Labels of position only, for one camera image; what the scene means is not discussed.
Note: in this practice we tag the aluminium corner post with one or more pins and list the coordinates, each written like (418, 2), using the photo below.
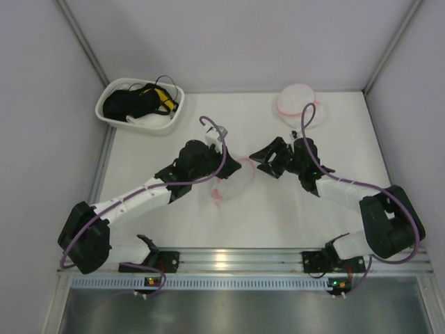
(401, 28)
(75, 27)

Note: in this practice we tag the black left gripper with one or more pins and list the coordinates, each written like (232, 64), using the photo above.
(220, 163)

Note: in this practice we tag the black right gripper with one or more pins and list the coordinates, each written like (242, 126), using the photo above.
(282, 158)

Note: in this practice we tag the aluminium corner post right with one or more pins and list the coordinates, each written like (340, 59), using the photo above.
(401, 28)

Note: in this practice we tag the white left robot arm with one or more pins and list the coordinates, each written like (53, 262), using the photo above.
(90, 238)

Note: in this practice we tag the white plastic laundry basket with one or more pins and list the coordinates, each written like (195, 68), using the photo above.
(152, 124)

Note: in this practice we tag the aluminium corner post left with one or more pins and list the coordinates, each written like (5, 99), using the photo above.
(75, 27)

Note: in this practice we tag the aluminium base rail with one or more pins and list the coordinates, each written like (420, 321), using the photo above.
(282, 260)

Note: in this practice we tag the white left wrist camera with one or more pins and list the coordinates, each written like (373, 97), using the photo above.
(214, 135)

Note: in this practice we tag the yellow black garment in basket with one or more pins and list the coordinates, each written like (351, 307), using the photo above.
(160, 100)

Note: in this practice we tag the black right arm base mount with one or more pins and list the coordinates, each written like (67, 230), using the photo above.
(321, 261)

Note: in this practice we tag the white mesh laundry bag front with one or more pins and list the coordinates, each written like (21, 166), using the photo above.
(222, 190)

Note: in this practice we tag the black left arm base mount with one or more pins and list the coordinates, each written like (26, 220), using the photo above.
(138, 261)

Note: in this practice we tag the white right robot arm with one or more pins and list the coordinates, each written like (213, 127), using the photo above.
(390, 222)

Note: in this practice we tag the grey slotted cable duct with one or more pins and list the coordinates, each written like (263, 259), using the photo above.
(250, 283)

